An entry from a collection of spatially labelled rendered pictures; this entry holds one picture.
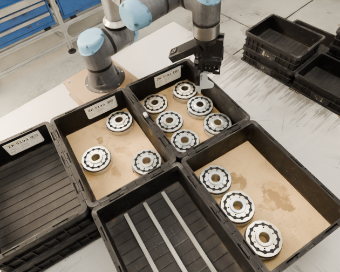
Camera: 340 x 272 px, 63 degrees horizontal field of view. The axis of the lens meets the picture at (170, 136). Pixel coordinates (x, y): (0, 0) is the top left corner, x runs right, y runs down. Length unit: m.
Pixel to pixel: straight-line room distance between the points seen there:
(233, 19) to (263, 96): 1.94
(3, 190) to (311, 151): 1.16
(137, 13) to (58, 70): 2.19
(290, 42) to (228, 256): 1.60
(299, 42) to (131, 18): 1.57
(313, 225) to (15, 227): 0.91
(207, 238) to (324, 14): 3.01
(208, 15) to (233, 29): 2.33
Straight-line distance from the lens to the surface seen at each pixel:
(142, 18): 0.74
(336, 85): 2.08
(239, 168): 0.98
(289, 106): 1.38
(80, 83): 1.38
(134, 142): 1.05
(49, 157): 1.12
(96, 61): 1.23
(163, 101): 1.12
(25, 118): 1.49
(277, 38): 2.16
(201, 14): 0.77
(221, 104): 1.09
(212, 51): 0.86
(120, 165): 1.00
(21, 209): 1.05
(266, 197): 0.95
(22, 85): 2.88
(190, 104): 1.10
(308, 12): 3.53
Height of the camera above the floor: 1.67
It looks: 54 degrees down
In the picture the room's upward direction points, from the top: 6 degrees counter-clockwise
